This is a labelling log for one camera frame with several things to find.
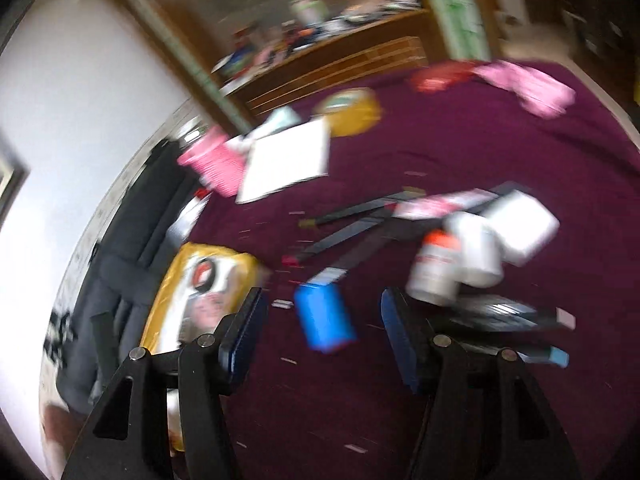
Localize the black pen yellow tip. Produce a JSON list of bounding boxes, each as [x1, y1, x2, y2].
[[298, 187, 426, 228]]

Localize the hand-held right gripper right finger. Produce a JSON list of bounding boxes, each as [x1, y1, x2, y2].
[[380, 287, 583, 480]]

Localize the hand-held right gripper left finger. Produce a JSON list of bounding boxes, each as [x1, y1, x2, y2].
[[60, 287, 271, 480]]

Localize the red packet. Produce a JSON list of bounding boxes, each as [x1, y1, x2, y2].
[[410, 60, 481, 93]]

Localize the white charger box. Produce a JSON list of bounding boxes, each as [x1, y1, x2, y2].
[[482, 191, 561, 267]]

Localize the yellow round tin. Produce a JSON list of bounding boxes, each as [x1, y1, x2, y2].
[[312, 87, 383, 138]]

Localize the pale blue packet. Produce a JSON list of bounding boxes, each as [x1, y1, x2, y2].
[[250, 106, 303, 141]]

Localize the black chair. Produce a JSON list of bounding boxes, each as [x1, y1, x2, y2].
[[55, 140, 211, 411]]

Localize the pink corrugated cup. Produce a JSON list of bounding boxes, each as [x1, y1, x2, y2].
[[177, 127, 248, 198]]

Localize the yellow printed packet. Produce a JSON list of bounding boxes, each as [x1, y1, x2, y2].
[[140, 242, 266, 453]]

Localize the pink and white cloth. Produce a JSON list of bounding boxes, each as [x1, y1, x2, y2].
[[475, 60, 578, 120]]

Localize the white bottle orange cap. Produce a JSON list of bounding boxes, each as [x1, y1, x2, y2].
[[406, 230, 463, 306]]

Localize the rose print cream tube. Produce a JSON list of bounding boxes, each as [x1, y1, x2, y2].
[[395, 189, 496, 221]]

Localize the small blue and white box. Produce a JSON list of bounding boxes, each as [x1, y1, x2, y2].
[[515, 345, 571, 368]]

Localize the green and white wall poster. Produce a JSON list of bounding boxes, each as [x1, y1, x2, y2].
[[415, 0, 491, 61]]

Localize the black pen red tip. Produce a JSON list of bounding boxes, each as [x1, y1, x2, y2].
[[282, 217, 416, 267]]

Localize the black pen silver tip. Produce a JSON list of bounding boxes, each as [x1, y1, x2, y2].
[[307, 232, 401, 286]]

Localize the wooden shelf cabinet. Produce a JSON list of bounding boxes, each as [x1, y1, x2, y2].
[[210, 7, 436, 116]]

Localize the dark picture frame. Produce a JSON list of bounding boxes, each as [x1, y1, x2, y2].
[[0, 135, 31, 226]]

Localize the white round jar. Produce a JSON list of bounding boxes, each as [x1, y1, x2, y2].
[[447, 211, 503, 288]]

